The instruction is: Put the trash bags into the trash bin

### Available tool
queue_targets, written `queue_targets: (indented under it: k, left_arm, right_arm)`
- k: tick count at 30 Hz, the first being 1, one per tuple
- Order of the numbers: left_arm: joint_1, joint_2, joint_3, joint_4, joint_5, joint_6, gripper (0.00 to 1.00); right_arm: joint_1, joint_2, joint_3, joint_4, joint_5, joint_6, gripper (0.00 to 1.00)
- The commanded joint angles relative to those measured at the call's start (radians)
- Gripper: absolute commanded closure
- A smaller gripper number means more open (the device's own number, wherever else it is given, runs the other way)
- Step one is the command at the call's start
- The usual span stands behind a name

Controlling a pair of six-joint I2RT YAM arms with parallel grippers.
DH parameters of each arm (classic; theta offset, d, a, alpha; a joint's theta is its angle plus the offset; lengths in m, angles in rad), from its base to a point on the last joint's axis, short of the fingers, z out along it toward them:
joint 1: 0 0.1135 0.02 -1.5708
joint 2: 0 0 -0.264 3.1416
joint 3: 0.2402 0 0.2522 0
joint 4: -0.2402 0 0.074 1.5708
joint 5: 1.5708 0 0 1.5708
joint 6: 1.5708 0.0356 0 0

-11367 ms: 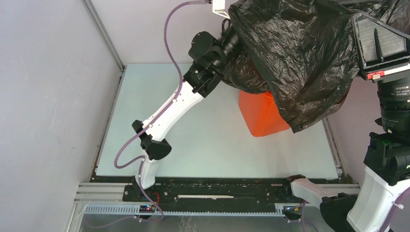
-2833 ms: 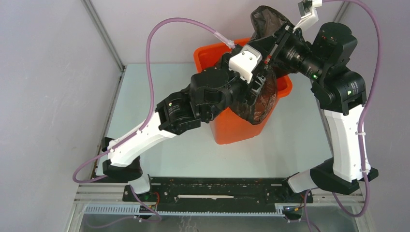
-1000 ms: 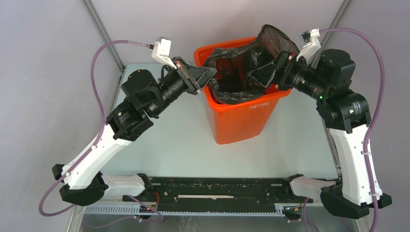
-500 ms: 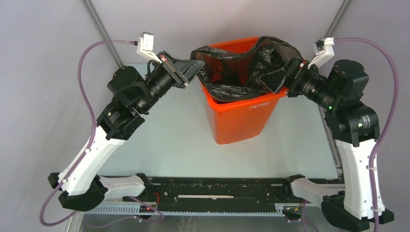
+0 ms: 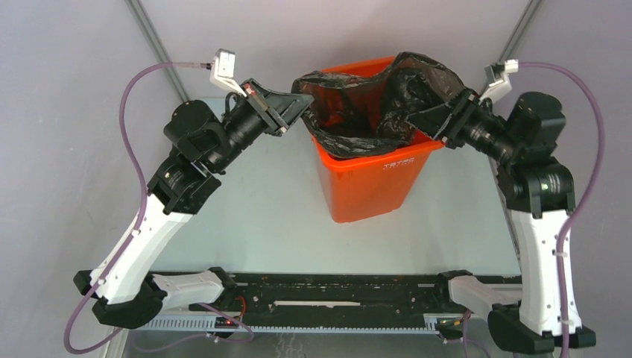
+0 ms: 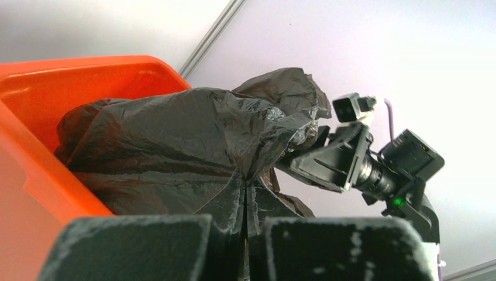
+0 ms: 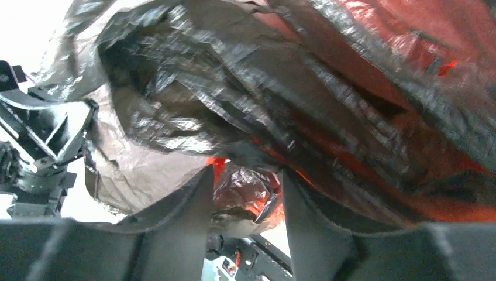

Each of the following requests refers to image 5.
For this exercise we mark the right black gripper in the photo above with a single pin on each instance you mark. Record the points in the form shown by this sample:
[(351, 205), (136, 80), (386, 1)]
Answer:
[(452, 115)]

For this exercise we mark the white slotted cable duct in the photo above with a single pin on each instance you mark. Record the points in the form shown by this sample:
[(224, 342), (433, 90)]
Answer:
[(213, 323)]

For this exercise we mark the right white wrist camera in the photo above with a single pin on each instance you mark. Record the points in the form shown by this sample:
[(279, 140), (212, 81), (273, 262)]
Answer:
[(498, 81)]

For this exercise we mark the orange plastic trash bin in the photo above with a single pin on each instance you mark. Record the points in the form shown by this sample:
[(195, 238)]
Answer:
[(365, 187)]

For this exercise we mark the aluminium frame post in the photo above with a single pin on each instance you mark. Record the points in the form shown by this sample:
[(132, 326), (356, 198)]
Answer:
[(152, 38), (519, 31)]

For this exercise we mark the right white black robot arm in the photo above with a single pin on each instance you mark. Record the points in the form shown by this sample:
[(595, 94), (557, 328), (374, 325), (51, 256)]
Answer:
[(539, 194)]

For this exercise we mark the black plastic trash bag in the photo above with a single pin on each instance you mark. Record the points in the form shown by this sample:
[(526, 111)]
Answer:
[(367, 115)]

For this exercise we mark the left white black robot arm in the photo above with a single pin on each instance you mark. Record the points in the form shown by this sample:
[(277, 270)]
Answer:
[(126, 292)]

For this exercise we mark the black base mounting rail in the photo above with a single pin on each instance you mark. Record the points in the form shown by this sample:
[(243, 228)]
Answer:
[(335, 300)]

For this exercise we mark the right aluminium frame post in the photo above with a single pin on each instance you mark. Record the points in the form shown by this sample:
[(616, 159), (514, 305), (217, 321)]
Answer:
[(519, 31)]

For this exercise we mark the left aluminium frame post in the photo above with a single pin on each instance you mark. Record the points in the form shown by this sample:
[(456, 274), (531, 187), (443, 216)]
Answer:
[(152, 38)]

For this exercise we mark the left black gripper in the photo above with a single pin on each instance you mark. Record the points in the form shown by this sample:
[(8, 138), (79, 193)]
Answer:
[(279, 110)]

